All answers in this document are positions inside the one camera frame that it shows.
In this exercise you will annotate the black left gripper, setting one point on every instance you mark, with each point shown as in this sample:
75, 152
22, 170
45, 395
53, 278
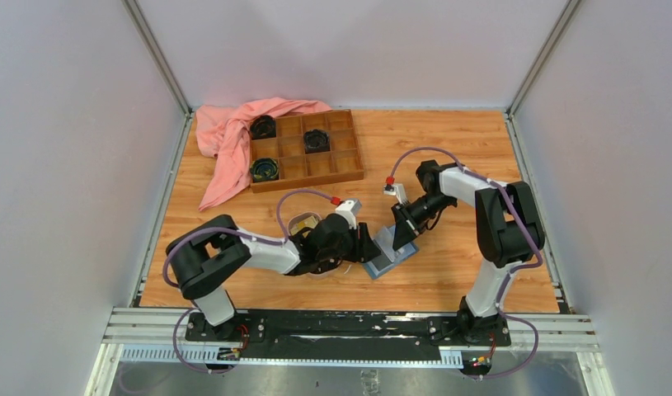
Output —
364, 248

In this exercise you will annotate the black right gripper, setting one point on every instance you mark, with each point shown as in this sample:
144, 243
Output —
406, 231

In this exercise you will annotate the teal leather card holder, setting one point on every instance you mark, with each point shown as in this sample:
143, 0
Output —
389, 258

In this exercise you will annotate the pink oval card tray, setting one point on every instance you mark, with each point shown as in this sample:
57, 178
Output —
323, 270

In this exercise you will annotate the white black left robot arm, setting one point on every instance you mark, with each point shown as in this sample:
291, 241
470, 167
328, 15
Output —
200, 262

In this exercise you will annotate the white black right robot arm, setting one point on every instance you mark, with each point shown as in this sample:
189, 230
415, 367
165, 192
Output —
509, 234

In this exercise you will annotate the yellow black credit card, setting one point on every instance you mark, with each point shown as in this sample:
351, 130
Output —
303, 221

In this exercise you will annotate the wooden compartment tray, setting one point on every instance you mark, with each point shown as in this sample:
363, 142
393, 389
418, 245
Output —
299, 151

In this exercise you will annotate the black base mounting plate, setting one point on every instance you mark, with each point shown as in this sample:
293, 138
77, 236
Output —
346, 335

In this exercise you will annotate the rolled dark dotted tie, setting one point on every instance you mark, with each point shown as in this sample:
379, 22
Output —
316, 141

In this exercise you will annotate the rolled black tie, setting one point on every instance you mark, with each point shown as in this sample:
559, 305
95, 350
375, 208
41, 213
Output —
263, 127

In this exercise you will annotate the pink cloth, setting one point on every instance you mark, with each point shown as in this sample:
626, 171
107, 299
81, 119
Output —
223, 133

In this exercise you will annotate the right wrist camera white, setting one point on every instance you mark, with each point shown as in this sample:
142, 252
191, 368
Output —
392, 188

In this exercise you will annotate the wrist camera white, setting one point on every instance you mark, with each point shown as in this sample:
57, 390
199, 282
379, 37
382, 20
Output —
392, 188
348, 209

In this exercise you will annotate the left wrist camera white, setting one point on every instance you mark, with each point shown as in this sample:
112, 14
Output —
348, 209

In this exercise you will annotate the aluminium frame rail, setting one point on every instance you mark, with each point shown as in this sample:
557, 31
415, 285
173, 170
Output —
135, 335

